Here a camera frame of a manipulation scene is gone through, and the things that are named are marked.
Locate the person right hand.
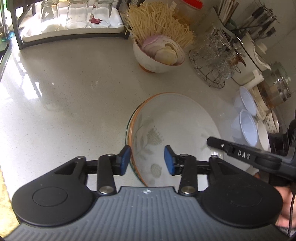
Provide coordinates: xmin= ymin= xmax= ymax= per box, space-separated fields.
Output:
xmin=253 ymin=172 xmax=296 ymax=229

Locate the bowl with garlic and noodles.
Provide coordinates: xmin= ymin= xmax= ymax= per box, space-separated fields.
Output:
xmin=133 ymin=35 xmax=185 ymax=73

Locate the white electric cooking pot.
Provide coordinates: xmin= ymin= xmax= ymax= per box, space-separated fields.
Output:
xmin=232 ymin=33 xmax=271 ymax=85

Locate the red lid plastic jar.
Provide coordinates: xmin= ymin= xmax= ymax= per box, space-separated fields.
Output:
xmin=170 ymin=0 xmax=203 ymax=26

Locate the glass kettle on base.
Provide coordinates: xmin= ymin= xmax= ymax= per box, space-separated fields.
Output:
xmin=244 ymin=62 xmax=292 ymax=112

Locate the cup with tea leaves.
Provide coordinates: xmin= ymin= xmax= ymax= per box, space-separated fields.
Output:
xmin=264 ymin=110 xmax=280 ymax=133

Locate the green chopstick holder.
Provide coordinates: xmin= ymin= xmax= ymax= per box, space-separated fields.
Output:
xmin=209 ymin=3 xmax=238 ymax=33

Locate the floral patterned plate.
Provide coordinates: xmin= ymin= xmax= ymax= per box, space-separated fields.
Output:
xmin=125 ymin=106 xmax=147 ymax=187

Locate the drinking glass left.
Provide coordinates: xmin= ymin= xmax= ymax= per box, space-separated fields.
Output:
xmin=41 ymin=0 xmax=60 ymax=33

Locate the black dish rack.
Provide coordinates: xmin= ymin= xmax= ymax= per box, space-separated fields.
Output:
xmin=6 ymin=1 xmax=130 ymax=49

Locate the chrome kitchen faucet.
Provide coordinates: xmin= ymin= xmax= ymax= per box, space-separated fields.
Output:
xmin=0 ymin=0 xmax=13 ymax=42

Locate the drinking glass right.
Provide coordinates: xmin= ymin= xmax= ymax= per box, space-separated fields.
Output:
xmin=89 ymin=0 xmax=114 ymax=28

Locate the translucent plastic bowl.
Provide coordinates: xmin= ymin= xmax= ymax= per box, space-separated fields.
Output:
xmin=233 ymin=86 xmax=257 ymax=116
xmin=231 ymin=109 xmax=258 ymax=147

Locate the white ceramic bowl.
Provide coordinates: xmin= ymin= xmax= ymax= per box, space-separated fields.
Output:
xmin=256 ymin=120 xmax=269 ymax=151

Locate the wire rack with glass cups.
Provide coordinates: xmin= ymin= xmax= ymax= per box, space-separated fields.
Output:
xmin=189 ymin=26 xmax=246 ymax=89

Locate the drinking glass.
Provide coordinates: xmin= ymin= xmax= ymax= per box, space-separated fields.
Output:
xmin=66 ymin=0 xmax=89 ymax=29
xmin=89 ymin=0 xmax=114 ymax=28
xmin=41 ymin=0 xmax=60 ymax=33

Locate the drinking glass middle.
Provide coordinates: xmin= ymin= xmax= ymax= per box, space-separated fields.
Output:
xmin=66 ymin=0 xmax=89 ymax=29

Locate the white leaf plate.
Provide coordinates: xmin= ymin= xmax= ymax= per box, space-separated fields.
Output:
xmin=128 ymin=92 xmax=173 ymax=183
xmin=129 ymin=93 xmax=223 ymax=189

